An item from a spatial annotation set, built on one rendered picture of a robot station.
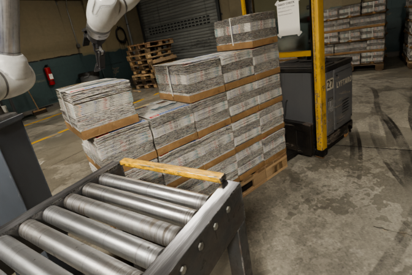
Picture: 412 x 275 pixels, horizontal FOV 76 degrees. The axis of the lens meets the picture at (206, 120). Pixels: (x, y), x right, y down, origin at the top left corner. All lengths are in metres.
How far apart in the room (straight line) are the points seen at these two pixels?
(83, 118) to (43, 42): 7.41
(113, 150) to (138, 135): 0.15
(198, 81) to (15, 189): 1.05
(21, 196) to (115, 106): 0.56
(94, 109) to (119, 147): 0.23
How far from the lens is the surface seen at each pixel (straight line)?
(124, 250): 0.66
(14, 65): 1.51
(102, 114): 1.35
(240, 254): 0.85
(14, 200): 1.47
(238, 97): 1.83
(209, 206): 0.68
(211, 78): 1.65
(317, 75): 2.29
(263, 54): 2.01
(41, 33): 8.70
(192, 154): 1.64
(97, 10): 1.03
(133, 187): 0.88
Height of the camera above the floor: 1.20
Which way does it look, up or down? 18 degrees down
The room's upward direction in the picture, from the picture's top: 10 degrees counter-clockwise
